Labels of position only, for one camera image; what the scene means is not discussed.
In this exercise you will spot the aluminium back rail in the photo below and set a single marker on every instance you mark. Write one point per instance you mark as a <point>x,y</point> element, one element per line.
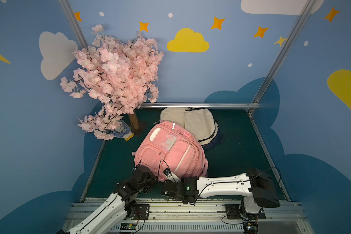
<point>203,105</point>

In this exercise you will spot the navy blue backpack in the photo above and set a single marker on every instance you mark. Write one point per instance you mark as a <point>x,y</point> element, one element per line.
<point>215,140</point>

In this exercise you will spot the green circuit board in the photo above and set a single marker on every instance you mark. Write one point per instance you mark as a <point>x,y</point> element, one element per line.
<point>128,228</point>
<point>250,228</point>

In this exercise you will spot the aluminium corner post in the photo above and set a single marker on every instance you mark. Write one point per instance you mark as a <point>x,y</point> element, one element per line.
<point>292,36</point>
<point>73,22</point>

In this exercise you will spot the beige and navy backpack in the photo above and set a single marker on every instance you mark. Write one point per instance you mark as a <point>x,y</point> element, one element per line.
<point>198,121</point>

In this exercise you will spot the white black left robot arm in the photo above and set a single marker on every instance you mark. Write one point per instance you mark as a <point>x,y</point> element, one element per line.
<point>121,204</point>

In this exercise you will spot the aluminium left corner post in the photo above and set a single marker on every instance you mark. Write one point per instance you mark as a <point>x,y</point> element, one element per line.
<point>73,22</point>

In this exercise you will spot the aluminium right corner post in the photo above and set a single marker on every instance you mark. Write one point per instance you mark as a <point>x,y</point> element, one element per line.
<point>292,36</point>

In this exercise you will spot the left green circuit board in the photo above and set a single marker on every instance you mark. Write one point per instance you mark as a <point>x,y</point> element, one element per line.
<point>128,228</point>

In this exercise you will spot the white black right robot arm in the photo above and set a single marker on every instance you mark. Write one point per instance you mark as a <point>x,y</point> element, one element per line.
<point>256,187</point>

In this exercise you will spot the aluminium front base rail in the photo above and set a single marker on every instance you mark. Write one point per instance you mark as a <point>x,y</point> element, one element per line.
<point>209,217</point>

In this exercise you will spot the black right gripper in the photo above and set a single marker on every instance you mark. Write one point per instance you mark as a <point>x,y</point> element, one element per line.
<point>168,188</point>

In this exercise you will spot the aluminium left side rail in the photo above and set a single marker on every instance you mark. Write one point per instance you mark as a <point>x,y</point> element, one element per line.
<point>83,196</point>

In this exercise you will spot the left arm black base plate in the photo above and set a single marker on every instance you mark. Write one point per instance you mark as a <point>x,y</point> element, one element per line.
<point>141,212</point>

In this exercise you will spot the pink backpack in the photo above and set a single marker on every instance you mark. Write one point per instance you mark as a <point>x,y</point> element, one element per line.
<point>168,145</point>

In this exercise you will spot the right green circuit board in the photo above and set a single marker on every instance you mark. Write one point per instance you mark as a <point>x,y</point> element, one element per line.
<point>250,228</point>

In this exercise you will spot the pink artificial blossom tree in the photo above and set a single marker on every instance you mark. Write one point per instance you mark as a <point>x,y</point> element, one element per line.
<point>120,75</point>

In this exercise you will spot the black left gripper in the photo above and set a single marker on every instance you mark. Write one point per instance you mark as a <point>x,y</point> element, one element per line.
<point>146,176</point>

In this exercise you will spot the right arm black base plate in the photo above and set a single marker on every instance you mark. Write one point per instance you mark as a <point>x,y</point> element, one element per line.
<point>235,211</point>

